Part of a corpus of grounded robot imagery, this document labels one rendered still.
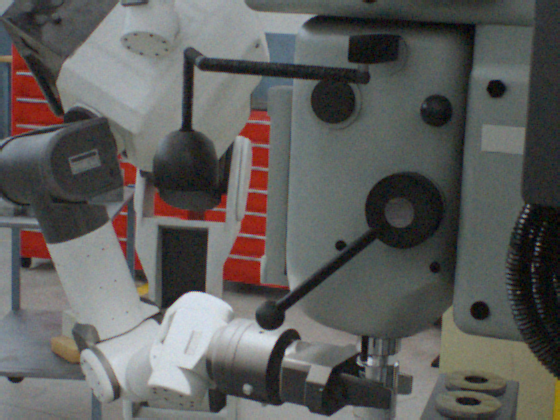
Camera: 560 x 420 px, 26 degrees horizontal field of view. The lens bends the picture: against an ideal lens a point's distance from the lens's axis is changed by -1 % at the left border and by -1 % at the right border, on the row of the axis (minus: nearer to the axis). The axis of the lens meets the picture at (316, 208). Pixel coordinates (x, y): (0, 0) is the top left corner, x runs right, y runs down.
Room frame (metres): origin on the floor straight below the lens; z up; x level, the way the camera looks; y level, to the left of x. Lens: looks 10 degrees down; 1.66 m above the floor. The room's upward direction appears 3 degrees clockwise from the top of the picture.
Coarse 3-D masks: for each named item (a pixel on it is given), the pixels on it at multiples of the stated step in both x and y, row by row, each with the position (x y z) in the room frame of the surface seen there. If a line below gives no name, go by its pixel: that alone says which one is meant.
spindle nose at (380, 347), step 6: (360, 342) 1.24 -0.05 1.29; (372, 342) 1.23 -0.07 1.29; (378, 342) 1.23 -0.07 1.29; (384, 342) 1.23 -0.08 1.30; (390, 342) 1.23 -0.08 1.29; (396, 342) 1.23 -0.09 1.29; (360, 348) 1.24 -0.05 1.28; (372, 348) 1.23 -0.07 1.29; (378, 348) 1.23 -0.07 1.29; (384, 348) 1.23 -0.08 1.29; (390, 348) 1.23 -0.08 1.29; (396, 348) 1.23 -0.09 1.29; (372, 354) 1.23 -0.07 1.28; (378, 354) 1.23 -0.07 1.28; (384, 354) 1.23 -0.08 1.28; (390, 354) 1.23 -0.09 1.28
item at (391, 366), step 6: (360, 360) 1.24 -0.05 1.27; (390, 360) 1.25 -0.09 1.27; (396, 360) 1.25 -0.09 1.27; (360, 366) 1.23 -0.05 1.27; (366, 366) 1.23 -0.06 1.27; (372, 366) 1.23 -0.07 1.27; (378, 366) 1.23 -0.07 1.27; (384, 366) 1.23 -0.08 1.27; (390, 366) 1.23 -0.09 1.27; (396, 366) 1.24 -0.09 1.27; (366, 372) 1.23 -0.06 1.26; (372, 372) 1.23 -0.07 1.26; (378, 372) 1.23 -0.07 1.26; (384, 372) 1.23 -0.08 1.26; (390, 372) 1.23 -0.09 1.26
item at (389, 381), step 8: (360, 376) 1.23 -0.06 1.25; (368, 376) 1.23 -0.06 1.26; (376, 376) 1.23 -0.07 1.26; (384, 376) 1.23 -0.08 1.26; (392, 376) 1.23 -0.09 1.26; (384, 384) 1.23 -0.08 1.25; (392, 384) 1.23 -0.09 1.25; (392, 400) 1.23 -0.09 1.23; (360, 408) 1.23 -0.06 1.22; (368, 408) 1.23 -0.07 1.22; (392, 408) 1.23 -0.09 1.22; (360, 416) 1.23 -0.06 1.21; (368, 416) 1.23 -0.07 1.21; (376, 416) 1.23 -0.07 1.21; (384, 416) 1.23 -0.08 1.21; (392, 416) 1.24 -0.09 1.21
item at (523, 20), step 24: (264, 0) 1.17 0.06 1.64; (288, 0) 1.16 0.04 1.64; (312, 0) 1.15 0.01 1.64; (336, 0) 1.14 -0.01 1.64; (360, 0) 1.14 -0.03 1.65; (384, 0) 1.13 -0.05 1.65; (408, 0) 1.12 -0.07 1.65; (432, 0) 1.11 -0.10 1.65; (456, 0) 1.11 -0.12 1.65; (480, 0) 1.10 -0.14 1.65; (504, 0) 1.09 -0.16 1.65; (528, 0) 1.09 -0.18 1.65; (504, 24) 1.10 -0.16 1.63; (528, 24) 1.09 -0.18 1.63
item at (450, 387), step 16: (448, 384) 1.69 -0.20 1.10; (464, 384) 1.68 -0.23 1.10; (480, 384) 1.68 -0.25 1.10; (496, 384) 1.68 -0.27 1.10; (512, 384) 1.73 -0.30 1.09; (432, 400) 1.64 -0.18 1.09; (448, 400) 1.61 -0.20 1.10; (464, 400) 1.62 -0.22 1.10; (480, 400) 1.61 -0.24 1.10; (496, 400) 1.61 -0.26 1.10; (512, 400) 1.66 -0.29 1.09; (432, 416) 1.57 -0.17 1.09; (448, 416) 1.57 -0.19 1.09; (464, 416) 1.56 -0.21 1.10; (480, 416) 1.56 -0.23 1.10; (496, 416) 1.58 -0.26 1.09; (512, 416) 1.63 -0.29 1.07
